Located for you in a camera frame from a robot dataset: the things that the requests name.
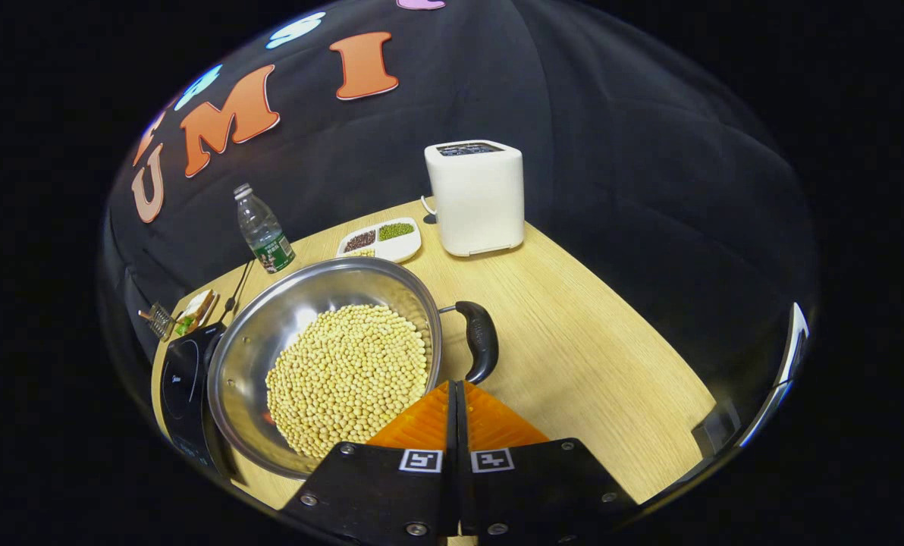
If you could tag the pile of soybeans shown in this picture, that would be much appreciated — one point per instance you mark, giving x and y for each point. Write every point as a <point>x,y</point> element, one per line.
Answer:
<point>346,379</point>

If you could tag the pile of green beans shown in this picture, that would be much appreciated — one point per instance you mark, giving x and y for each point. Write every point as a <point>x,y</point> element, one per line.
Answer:
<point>396,230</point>

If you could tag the white toaster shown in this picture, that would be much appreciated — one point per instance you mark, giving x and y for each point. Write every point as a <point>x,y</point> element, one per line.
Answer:
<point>476,201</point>

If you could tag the sandwich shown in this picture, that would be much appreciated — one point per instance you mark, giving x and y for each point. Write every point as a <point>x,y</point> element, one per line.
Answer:
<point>196,309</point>

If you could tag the pile of red beans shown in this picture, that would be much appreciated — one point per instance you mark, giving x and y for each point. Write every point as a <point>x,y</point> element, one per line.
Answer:
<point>359,240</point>

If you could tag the small soybean portion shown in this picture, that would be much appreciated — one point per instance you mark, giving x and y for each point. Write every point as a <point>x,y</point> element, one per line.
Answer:
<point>362,253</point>

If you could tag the clear plastic water bottle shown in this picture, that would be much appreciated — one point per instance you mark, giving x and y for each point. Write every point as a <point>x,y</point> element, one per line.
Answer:
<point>264,231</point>

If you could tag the stainless steel pot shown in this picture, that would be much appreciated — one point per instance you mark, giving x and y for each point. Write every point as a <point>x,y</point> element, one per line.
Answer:
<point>270,334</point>

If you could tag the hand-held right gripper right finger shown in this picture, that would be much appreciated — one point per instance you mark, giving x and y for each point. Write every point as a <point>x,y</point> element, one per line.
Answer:
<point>528,493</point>

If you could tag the black induction cooktop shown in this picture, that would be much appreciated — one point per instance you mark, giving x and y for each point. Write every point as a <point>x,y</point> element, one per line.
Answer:
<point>183,379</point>

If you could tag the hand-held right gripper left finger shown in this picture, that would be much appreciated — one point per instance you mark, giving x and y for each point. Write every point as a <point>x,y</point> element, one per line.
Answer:
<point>391,493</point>

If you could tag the white divided bean tray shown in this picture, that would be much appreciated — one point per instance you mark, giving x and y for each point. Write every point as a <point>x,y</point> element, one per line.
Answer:
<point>406,246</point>

